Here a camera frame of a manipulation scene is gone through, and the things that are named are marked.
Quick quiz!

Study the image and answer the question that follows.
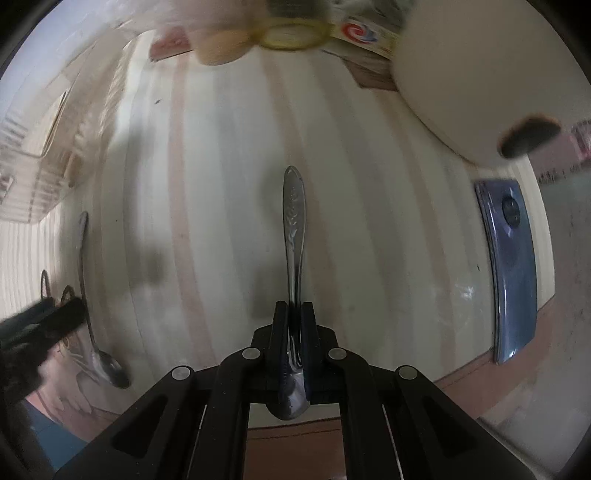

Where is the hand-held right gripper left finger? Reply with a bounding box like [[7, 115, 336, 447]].
[[55, 301, 293, 480]]

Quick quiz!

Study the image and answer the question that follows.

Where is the steel spoon patterned handle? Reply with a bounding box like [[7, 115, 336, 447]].
[[276, 165, 311, 421]]

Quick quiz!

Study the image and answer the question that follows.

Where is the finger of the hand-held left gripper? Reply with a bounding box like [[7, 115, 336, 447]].
[[18, 298, 88, 347]]

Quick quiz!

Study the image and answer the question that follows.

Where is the small box swirl print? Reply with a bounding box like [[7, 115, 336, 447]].
[[330, 14, 400, 59]]

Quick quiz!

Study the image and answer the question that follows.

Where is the red spice packet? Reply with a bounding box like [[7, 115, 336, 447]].
[[148, 25, 195, 63]]

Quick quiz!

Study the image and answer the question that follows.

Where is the blue smartphone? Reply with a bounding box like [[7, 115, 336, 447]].
[[475, 179, 539, 365]]

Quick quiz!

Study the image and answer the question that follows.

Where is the dark blue bin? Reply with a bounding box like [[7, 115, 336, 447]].
[[23, 397, 88, 462]]

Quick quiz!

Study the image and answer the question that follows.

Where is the small brown box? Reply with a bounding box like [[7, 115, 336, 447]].
[[344, 55, 398, 92]]

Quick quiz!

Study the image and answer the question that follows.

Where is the clear plastic container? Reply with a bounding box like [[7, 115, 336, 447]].
[[0, 32, 134, 227]]

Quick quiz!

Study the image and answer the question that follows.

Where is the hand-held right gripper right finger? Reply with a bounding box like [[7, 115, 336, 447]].
[[295, 301, 536, 480]]

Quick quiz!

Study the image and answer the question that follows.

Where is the oil bottle white cap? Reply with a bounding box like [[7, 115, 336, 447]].
[[256, 0, 333, 51]]

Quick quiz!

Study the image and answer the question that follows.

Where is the white electric kettle pink lid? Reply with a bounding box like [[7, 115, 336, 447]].
[[392, 0, 591, 168]]

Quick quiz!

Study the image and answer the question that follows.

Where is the spice jar beige lid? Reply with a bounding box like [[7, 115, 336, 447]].
[[191, 0, 259, 65]]

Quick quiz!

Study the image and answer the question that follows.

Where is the striped cat print tablecloth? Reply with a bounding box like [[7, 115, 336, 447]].
[[0, 23, 559, 480]]

